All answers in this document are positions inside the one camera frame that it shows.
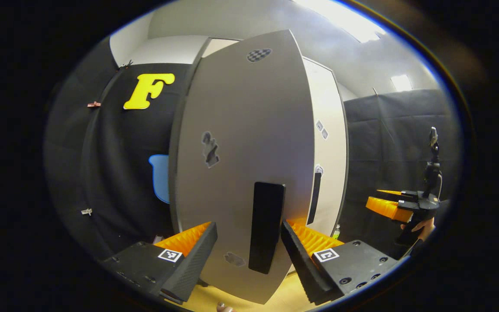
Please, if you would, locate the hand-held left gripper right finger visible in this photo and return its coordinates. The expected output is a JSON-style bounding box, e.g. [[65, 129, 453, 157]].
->
[[280, 218, 402, 306]]

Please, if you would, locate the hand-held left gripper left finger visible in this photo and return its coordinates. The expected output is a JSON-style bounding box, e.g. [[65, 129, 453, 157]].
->
[[100, 221, 218, 304]]

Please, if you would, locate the small ceiling light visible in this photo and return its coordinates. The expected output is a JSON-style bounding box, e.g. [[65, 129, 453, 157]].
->
[[391, 74, 413, 93]]

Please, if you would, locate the white shoe cabinet door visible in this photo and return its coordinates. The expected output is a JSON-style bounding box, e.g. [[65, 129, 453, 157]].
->
[[168, 29, 316, 305], [302, 56, 349, 238]]

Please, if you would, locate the black door handle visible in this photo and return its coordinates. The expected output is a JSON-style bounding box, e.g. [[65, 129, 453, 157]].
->
[[248, 182, 286, 275]]

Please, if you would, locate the long ceiling light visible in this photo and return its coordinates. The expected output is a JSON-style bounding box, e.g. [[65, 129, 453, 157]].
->
[[293, 0, 387, 43]]

